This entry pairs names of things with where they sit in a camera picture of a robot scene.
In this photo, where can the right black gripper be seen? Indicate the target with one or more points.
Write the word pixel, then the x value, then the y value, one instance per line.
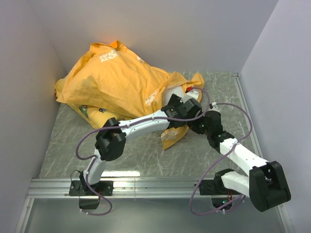
pixel 193 125

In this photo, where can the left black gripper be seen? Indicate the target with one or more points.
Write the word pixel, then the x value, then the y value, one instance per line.
pixel 176 102

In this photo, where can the orange Mickey Mouse pillowcase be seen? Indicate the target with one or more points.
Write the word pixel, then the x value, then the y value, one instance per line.
pixel 143 83

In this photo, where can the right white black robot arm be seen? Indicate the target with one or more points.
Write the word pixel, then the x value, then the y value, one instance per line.
pixel 264 182

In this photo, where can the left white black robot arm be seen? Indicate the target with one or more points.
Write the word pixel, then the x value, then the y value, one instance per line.
pixel 110 141

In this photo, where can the white inner pillow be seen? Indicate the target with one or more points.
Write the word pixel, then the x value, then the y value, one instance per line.
pixel 173 91

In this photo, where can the yellow vehicle print pillow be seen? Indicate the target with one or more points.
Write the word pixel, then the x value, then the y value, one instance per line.
pixel 95 99

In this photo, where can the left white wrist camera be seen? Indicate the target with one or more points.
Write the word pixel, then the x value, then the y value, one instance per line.
pixel 190 93

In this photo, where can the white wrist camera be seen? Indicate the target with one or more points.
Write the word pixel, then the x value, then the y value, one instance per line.
pixel 190 93
pixel 213 107

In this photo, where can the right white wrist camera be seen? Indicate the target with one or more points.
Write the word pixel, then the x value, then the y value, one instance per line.
pixel 213 107

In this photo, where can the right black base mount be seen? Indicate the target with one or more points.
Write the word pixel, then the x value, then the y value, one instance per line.
pixel 208 188

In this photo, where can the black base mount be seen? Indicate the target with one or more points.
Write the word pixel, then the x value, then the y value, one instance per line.
pixel 87 199
pixel 208 188

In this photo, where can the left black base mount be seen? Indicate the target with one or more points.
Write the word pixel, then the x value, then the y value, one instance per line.
pixel 87 199

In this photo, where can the aluminium frame rail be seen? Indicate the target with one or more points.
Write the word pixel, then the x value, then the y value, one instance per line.
pixel 152 189

